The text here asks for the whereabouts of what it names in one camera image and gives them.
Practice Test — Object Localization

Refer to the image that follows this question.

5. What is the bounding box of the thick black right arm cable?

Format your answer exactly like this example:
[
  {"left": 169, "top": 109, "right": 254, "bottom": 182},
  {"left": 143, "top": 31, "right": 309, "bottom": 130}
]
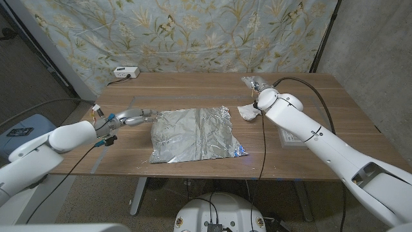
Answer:
[{"left": 272, "top": 76, "right": 348, "bottom": 232}]

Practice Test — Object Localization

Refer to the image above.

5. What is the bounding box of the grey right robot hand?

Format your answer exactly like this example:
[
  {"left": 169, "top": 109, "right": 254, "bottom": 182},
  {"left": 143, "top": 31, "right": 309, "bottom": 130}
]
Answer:
[{"left": 241, "top": 75, "right": 274, "bottom": 93}]

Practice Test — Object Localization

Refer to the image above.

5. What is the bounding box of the black backdrop stand pole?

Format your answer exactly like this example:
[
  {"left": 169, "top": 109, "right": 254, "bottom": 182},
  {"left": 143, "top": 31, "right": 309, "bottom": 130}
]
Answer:
[{"left": 309, "top": 0, "right": 342, "bottom": 73}]

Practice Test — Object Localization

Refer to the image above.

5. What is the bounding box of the white domed robot base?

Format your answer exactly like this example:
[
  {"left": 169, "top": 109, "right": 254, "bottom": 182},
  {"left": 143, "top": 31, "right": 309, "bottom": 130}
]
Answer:
[{"left": 173, "top": 192, "right": 267, "bottom": 232}]

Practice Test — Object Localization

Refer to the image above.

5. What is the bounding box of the crumpled white tissue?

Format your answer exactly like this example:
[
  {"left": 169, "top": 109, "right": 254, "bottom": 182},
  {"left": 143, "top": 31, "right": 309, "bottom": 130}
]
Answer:
[{"left": 237, "top": 102, "right": 262, "bottom": 122}]

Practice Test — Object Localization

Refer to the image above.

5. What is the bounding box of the flat grey labelled box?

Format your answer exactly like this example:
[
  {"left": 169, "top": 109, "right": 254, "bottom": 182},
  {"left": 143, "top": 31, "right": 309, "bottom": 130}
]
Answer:
[{"left": 278, "top": 127, "right": 308, "bottom": 150}]

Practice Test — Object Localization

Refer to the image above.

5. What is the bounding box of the grey table leg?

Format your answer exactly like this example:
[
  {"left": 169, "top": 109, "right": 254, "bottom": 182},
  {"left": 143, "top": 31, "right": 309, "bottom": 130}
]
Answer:
[{"left": 292, "top": 180, "right": 314, "bottom": 222}]

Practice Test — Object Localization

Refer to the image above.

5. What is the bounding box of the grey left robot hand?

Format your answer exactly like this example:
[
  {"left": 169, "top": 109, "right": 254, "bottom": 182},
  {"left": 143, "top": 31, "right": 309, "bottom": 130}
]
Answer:
[{"left": 95, "top": 108, "right": 160, "bottom": 131}]

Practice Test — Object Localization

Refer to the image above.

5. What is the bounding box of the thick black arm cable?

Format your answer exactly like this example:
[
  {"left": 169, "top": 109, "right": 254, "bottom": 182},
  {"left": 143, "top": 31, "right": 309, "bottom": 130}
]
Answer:
[
  {"left": 272, "top": 76, "right": 348, "bottom": 232},
  {"left": 0, "top": 97, "right": 96, "bottom": 127}
]

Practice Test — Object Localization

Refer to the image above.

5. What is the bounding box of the black outlet box cord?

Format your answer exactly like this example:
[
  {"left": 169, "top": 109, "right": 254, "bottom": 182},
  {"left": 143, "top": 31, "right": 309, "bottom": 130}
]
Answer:
[{"left": 107, "top": 74, "right": 131, "bottom": 86}]

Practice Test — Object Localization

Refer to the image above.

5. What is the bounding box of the thin black left wrist cable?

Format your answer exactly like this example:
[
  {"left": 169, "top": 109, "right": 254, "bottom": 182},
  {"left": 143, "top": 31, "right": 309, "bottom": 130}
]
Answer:
[{"left": 25, "top": 137, "right": 117, "bottom": 224}]

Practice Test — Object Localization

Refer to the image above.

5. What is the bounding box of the floral print backdrop cloth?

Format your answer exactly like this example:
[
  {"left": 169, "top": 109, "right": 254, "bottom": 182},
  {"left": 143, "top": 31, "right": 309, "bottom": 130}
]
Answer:
[{"left": 19, "top": 0, "right": 339, "bottom": 97}]

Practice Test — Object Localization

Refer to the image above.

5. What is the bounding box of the white power outlet box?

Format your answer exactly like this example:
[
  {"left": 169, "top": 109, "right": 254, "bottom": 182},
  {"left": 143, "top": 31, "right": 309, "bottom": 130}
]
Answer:
[{"left": 113, "top": 66, "right": 140, "bottom": 79}]

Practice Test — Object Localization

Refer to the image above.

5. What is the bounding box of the white table leg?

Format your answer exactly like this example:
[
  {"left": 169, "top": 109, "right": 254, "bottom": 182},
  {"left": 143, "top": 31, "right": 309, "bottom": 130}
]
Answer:
[{"left": 129, "top": 177, "right": 148, "bottom": 216}]

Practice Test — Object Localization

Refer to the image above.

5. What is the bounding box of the crinkled aluminum foil sheet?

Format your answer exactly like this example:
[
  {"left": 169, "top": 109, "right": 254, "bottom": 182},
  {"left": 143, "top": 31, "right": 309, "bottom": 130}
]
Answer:
[{"left": 149, "top": 105, "right": 249, "bottom": 164}]

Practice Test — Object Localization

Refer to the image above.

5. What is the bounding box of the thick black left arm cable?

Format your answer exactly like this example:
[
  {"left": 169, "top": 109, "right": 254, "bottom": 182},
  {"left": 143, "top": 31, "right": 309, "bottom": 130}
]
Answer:
[{"left": 0, "top": 97, "right": 96, "bottom": 127}]

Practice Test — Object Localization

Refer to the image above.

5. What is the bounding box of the white robot chest panel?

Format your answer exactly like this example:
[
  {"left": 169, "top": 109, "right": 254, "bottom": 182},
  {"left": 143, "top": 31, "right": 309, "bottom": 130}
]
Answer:
[{"left": 0, "top": 223, "right": 131, "bottom": 232}]

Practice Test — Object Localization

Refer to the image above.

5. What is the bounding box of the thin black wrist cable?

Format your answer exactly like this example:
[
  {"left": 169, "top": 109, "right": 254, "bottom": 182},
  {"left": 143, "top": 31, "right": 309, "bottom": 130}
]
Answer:
[
  {"left": 250, "top": 109, "right": 267, "bottom": 232},
  {"left": 25, "top": 137, "right": 117, "bottom": 224}
]

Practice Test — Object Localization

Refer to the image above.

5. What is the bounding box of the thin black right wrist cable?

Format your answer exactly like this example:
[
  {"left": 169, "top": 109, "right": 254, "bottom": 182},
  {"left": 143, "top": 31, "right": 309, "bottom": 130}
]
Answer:
[{"left": 250, "top": 109, "right": 267, "bottom": 232}]

